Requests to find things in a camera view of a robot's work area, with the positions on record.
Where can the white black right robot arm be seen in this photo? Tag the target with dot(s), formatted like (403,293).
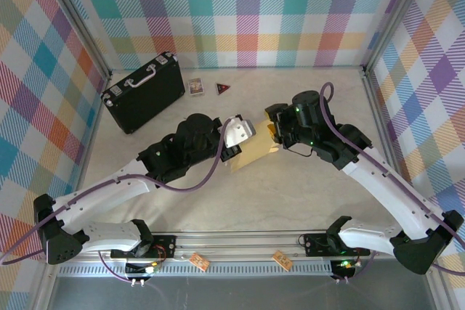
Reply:
(381,186)

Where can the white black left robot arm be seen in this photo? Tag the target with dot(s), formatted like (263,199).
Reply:
(109,188)

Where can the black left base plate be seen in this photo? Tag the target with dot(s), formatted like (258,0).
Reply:
(165,244)

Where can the playing card box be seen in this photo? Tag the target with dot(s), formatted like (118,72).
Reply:
(196,86)

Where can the aluminium side rail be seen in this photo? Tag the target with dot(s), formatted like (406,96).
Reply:
(379,121)

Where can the aluminium frame post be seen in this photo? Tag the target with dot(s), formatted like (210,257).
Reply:
(396,16)
(45,288)
(437,288)
(83,21)

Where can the black red triangular box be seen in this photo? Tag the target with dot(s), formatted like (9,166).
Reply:
(222,88)

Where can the orange paper tag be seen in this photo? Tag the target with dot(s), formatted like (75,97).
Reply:
(282,261)
(199,262)

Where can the black connector bracket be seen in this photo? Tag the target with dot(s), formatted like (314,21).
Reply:
(343,268)
(140,269)

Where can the black briefcase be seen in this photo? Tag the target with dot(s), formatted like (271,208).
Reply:
(149,103)

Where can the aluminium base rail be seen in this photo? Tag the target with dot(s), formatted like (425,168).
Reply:
(236,242)

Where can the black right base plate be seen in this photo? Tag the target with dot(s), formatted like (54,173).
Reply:
(312,244)

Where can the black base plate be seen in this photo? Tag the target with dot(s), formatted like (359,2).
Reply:
(165,244)
(312,244)

